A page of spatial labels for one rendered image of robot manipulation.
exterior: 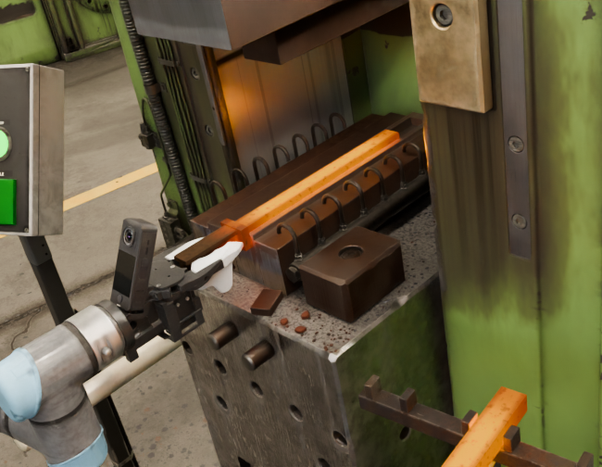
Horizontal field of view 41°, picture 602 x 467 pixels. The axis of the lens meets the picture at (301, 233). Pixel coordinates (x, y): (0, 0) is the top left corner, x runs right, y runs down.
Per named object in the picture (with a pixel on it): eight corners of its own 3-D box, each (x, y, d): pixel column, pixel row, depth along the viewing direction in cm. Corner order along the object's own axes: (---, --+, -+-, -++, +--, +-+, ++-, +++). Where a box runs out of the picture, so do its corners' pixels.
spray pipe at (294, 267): (299, 287, 110) (295, 270, 109) (285, 281, 112) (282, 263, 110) (453, 178, 129) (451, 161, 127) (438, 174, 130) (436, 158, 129)
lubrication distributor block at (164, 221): (188, 274, 158) (170, 213, 151) (169, 265, 162) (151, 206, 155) (202, 265, 160) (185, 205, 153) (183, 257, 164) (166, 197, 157)
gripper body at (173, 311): (177, 301, 115) (106, 348, 108) (161, 250, 110) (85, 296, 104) (210, 320, 109) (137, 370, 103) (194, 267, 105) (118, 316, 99)
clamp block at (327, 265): (350, 325, 105) (343, 284, 102) (305, 304, 111) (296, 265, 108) (409, 279, 112) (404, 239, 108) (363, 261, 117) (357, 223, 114)
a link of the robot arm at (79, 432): (68, 425, 112) (42, 364, 107) (124, 451, 106) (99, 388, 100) (23, 464, 107) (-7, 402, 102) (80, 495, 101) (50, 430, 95)
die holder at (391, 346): (378, 586, 123) (332, 358, 100) (220, 470, 148) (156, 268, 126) (572, 377, 153) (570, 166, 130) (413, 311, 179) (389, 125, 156)
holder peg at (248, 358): (255, 375, 109) (250, 359, 108) (242, 368, 111) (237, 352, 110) (276, 359, 111) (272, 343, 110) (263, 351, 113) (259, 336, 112)
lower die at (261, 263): (287, 296, 113) (275, 245, 109) (199, 256, 127) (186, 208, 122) (466, 168, 136) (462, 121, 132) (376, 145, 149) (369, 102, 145)
